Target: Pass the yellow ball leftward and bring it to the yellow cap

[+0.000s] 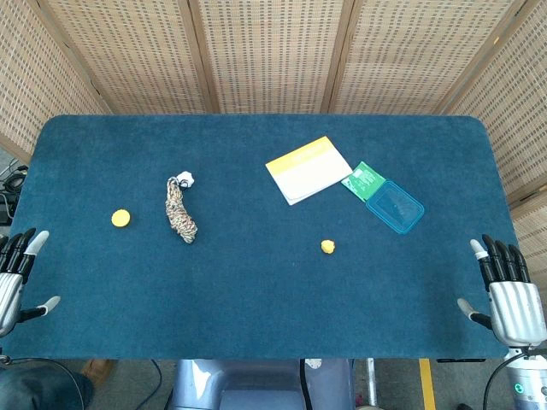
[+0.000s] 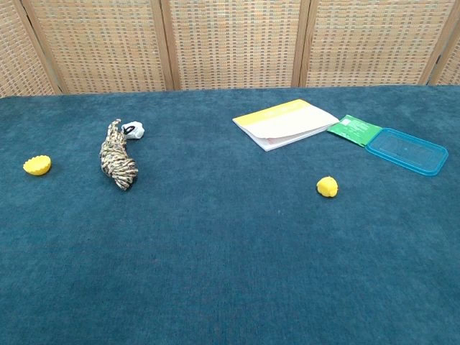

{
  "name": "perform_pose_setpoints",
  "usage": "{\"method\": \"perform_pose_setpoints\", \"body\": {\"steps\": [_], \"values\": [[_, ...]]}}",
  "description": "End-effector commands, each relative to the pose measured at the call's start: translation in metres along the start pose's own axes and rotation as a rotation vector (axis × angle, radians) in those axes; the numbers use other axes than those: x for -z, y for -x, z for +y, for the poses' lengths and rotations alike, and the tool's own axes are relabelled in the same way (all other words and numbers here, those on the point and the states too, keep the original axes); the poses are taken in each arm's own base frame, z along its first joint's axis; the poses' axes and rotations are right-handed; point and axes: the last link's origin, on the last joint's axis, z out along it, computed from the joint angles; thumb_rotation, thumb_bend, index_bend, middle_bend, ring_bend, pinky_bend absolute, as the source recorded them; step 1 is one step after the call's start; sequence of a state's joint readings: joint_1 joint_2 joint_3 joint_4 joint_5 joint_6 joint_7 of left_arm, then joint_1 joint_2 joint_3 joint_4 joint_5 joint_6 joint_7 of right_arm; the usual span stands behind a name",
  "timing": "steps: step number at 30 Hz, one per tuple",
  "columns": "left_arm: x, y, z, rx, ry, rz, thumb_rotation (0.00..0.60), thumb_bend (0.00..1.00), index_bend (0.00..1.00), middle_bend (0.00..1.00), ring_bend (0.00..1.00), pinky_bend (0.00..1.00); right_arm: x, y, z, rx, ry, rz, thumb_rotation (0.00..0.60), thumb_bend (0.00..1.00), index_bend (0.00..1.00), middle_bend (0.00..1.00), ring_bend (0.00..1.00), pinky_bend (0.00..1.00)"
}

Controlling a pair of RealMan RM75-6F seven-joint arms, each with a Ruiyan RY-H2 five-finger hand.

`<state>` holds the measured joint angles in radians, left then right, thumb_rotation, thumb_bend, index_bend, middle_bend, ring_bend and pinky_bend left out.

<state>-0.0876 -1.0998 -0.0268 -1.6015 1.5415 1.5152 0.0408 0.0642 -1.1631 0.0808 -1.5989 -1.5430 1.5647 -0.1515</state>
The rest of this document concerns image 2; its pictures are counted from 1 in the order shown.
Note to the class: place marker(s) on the yellow half shell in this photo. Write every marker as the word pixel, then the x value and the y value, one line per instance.
pixel 36 166

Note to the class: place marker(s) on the yellow and white notebook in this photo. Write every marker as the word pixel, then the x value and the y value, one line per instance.
pixel 287 124

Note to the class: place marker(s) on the blue velvet tablecloth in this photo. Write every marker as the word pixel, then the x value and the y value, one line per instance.
pixel 230 251

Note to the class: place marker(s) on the woven wooden screen panel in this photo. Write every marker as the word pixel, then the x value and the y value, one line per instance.
pixel 18 54
pixel 100 43
pixel 233 43
pixel 373 39
pixel 453 68

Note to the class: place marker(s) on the green foil packet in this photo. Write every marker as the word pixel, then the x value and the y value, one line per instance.
pixel 354 129

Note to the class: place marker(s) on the blue transparent plastic lid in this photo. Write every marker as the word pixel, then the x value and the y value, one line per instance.
pixel 408 151

